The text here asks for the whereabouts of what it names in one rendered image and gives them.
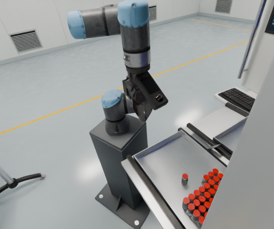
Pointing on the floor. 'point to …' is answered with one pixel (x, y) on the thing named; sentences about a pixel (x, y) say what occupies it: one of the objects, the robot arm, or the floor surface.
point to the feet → (19, 182)
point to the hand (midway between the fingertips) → (145, 119)
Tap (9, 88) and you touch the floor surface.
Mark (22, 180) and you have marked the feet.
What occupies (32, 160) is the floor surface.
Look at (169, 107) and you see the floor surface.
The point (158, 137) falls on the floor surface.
